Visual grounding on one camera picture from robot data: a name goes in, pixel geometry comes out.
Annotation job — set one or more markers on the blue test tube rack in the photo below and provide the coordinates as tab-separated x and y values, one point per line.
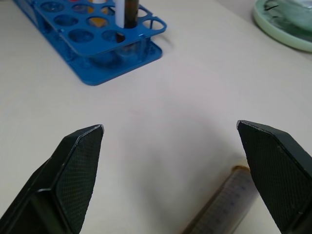
102	48

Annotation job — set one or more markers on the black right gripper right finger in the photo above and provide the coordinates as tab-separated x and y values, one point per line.
273	170

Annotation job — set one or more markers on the dark tube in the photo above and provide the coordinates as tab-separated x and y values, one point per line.
129	17

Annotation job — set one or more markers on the pale green plate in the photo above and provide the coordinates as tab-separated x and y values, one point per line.
280	26

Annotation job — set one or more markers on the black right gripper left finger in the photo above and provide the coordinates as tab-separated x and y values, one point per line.
73	175

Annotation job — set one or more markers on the clear tube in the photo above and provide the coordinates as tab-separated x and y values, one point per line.
219	207

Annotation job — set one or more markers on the white tube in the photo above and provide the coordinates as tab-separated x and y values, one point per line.
119	14

